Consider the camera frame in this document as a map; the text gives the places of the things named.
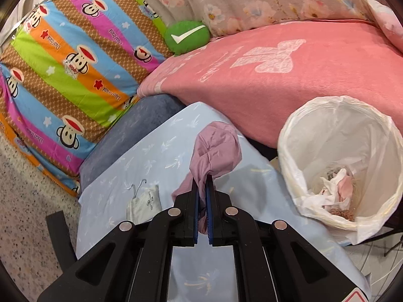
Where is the green round check-mark cushion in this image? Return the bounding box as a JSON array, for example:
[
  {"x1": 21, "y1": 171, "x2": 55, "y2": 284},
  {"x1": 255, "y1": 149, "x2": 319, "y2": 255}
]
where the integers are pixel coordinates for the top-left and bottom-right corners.
[{"x1": 164, "y1": 21, "x2": 210, "y2": 56}]

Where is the dark blue cushion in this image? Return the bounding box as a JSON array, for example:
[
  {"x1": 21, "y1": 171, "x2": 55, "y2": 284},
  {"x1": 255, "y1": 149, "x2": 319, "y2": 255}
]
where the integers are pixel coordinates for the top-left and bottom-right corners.
[{"x1": 79, "y1": 96, "x2": 186, "y2": 192}]

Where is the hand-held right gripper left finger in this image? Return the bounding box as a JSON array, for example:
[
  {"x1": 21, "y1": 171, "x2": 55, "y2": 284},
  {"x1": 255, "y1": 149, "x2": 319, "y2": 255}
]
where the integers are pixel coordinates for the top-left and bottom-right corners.
[{"x1": 37, "y1": 176, "x2": 199, "y2": 302}]

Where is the small white sachet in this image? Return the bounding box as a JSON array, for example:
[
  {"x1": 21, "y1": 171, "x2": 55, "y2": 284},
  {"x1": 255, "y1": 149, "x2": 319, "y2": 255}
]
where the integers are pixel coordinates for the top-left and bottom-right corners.
[{"x1": 126, "y1": 179, "x2": 162, "y2": 222}]

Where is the purple sock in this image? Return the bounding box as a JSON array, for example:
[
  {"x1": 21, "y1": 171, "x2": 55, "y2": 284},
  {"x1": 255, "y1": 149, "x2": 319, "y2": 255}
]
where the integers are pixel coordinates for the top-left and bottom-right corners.
[{"x1": 172, "y1": 121, "x2": 242, "y2": 233}]

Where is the pink bow print blanket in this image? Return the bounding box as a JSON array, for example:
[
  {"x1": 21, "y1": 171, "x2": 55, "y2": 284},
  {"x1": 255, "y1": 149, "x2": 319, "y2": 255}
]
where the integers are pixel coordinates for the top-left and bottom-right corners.
[{"x1": 137, "y1": 20, "x2": 403, "y2": 148}]

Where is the pink and white tissue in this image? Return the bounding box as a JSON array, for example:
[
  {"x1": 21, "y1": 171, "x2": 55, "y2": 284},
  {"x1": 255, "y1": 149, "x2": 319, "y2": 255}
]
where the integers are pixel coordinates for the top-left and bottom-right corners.
[{"x1": 334, "y1": 168, "x2": 355, "y2": 210}]

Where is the bin with white liner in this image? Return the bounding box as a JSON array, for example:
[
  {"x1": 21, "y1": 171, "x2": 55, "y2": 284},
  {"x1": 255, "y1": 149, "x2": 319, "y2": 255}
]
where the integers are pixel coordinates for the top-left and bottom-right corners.
[{"x1": 277, "y1": 96, "x2": 403, "y2": 246}]

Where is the black furniture leg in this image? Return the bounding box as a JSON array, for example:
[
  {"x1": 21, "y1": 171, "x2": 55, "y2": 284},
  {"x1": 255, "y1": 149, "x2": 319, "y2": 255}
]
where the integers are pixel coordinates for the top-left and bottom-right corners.
[{"x1": 46, "y1": 211, "x2": 78, "y2": 269}]

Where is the light blue patterned cushion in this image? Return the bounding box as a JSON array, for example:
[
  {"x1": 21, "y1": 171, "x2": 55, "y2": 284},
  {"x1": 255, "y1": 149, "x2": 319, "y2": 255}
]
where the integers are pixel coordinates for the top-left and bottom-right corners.
[{"x1": 76, "y1": 101, "x2": 372, "y2": 302}]

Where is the striped monkey print quilt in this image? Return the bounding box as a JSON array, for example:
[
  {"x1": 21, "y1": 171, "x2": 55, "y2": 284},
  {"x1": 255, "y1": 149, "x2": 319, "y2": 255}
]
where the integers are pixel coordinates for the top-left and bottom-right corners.
[{"x1": 0, "y1": 0, "x2": 167, "y2": 196}]

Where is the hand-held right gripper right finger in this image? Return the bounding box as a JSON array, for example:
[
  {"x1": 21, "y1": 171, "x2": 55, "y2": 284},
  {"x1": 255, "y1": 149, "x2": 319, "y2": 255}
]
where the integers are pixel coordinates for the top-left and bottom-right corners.
[{"x1": 206, "y1": 176, "x2": 362, "y2": 302}]

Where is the grey floral blanket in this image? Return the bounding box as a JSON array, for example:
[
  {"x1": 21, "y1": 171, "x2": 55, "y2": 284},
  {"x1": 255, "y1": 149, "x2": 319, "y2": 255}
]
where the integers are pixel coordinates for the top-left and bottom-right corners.
[{"x1": 132, "y1": 0, "x2": 378, "y2": 38}]

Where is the small pink pillow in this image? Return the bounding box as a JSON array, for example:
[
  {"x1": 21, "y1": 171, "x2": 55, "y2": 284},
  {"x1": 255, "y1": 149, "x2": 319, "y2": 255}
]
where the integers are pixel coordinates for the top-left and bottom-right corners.
[{"x1": 367, "y1": 0, "x2": 403, "y2": 54}]

